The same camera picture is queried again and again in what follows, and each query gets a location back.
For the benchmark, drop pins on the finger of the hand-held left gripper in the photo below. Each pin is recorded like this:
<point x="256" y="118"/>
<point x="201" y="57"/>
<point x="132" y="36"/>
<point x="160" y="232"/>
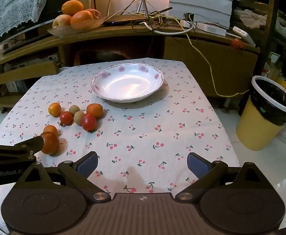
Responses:
<point x="23" y="147"/>

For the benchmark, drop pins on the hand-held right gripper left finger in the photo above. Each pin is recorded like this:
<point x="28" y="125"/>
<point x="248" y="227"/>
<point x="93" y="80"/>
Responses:
<point x="88" y="164"/>

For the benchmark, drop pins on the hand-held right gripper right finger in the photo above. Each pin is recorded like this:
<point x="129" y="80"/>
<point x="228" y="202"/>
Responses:
<point x="198" y="165"/>

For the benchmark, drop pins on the large dark red tomato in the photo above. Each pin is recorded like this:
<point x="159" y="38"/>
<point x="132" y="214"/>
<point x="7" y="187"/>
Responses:
<point x="51" y="144"/>

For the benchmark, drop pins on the small orange tomato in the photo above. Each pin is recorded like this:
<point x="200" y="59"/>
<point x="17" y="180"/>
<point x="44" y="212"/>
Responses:
<point x="50" y="128"/>
<point x="54" y="109"/>
<point x="94" y="110"/>

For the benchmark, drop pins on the small red tomato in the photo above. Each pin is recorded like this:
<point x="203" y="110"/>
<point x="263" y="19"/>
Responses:
<point x="88" y="122"/>
<point x="66" y="118"/>

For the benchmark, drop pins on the small brown longan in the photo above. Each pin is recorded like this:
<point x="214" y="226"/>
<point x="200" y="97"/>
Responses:
<point x="78" y="117"/>
<point x="74" y="108"/>

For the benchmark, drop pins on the white floral plate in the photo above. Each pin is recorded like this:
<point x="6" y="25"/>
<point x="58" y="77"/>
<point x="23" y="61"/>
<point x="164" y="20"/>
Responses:
<point x="128" y="85"/>

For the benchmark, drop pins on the blue and white box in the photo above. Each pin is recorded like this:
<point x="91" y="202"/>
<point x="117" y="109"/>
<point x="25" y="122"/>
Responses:
<point x="13" y="87"/>

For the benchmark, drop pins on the cherry print tablecloth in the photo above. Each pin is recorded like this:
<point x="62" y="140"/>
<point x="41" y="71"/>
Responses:
<point x="145" y="127"/>

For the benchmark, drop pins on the black trash bag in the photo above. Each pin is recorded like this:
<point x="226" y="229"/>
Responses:
<point x="267" y="102"/>

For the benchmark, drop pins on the wooden cabinet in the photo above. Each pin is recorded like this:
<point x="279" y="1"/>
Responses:
<point x="182" y="51"/>

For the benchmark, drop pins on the white lace cloth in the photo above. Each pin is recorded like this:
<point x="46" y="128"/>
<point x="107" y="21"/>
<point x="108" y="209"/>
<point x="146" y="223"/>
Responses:
<point x="11" y="5"/>

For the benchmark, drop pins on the yellow-green apple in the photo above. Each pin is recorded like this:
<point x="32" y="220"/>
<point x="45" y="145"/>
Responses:
<point x="61" y="20"/>

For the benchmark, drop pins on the small red object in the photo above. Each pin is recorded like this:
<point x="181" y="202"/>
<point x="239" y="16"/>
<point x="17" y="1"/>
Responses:
<point x="237" y="43"/>

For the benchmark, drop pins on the brown leaf-shaped fruit tray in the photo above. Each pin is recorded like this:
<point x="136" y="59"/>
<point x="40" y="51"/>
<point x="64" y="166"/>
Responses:
<point x="84" y="27"/>

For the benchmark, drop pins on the white power adapter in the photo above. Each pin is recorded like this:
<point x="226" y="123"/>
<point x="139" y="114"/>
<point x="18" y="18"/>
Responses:
<point x="211" y="28"/>

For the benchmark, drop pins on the white plug strip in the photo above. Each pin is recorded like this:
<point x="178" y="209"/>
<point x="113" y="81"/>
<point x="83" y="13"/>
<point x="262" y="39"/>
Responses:
<point x="243" y="33"/>

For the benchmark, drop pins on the black television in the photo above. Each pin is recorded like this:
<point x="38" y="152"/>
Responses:
<point x="57" y="2"/>

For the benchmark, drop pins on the large orange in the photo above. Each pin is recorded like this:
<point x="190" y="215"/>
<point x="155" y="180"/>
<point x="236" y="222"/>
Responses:
<point x="81" y="17"/>
<point x="72" y="7"/>

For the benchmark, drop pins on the black router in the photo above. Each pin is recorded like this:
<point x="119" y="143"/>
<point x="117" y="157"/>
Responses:
<point x="118" y="20"/>

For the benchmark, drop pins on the black adapter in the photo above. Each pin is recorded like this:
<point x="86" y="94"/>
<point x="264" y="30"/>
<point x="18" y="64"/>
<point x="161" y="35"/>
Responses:
<point x="188" y="16"/>

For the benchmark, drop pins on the red apple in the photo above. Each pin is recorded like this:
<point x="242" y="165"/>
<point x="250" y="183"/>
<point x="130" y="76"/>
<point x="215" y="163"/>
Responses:
<point x="95" y="13"/>

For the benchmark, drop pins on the crumpled plastic bag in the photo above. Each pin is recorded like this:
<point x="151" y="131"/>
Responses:
<point x="251" y="17"/>

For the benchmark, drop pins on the white slatted panel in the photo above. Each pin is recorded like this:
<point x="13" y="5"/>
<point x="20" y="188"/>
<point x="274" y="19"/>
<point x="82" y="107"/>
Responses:
<point x="201" y="0"/>

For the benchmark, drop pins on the dark shelving rack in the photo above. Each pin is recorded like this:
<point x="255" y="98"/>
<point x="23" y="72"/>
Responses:
<point x="271" y="5"/>

